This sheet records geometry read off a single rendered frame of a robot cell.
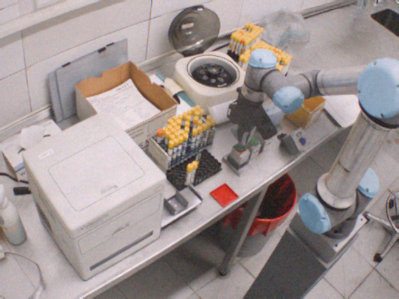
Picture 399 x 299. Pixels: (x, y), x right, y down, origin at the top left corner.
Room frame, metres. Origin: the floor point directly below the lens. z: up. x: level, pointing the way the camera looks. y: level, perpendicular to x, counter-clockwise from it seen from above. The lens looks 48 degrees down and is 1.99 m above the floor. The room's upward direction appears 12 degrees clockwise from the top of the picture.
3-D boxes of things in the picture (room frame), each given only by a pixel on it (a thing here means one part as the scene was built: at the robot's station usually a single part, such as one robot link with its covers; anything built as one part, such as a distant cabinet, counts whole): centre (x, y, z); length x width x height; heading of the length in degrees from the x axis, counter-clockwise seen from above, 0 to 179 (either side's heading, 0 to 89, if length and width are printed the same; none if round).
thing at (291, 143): (1.12, -0.32, 0.92); 0.13 x 0.07 x 0.08; 50
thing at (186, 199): (0.72, 0.05, 0.92); 0.21 x 0.07 x 0.05; 140
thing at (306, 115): (1.30, -0.36, 0.93); 0.13 x 0.13 x 0.10; 54
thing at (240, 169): (0.98, -0.13, 0.89); 0.09 x 0.05 x 0.04; 50
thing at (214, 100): (1.29, 0.00, 0.94); 0.30 x 0.24 x 0.12; 41
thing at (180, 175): (0.91, 0.00, 0.93); 0.17 x 0.09 x 0.11; 140
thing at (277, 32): (1.80, -0.23, 0.97); 0.26 x 0.17 x 0.19; 153
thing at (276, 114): (1.19, -0.23, 0.92); 0.10 x 0.07 x 0.10; 132
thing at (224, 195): (0.84, -0.11, 0.88); 0.07 x 0.07 x 0.01; 50
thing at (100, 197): (0.63, 0.25, 1.03); 0.31 x 0.27 x 0.30; 140
